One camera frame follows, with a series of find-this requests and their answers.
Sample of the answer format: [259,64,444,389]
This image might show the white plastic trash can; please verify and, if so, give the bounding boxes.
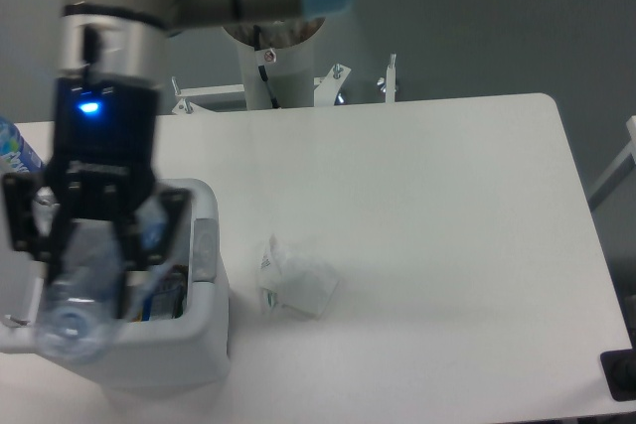
[1,178,230,388]

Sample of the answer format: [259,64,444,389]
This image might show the black table clamp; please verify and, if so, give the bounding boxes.
[600,349,635,402]

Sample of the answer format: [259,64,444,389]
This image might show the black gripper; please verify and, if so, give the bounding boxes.
[1,77,192,320]

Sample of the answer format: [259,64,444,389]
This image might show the clear plastic water bottle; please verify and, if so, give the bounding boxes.
[34,195,173,363]

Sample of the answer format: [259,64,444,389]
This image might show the blue labelled bottle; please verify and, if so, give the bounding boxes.
[1,117,46,185]

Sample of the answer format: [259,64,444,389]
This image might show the white frame at right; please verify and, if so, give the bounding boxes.
[587,116,635,212]

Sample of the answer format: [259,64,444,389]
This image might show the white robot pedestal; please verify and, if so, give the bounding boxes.
[170,16,401,116]

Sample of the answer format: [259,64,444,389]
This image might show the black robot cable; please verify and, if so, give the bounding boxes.
[251,24,281,109]

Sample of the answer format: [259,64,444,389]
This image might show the blue snack wrapper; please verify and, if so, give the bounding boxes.
[136,293,173,322]

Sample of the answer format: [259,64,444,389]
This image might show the white paper wrapper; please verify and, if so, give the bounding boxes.
[256,234,340,319]

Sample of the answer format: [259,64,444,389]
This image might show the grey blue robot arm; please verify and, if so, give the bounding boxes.
[2,0,352,319]

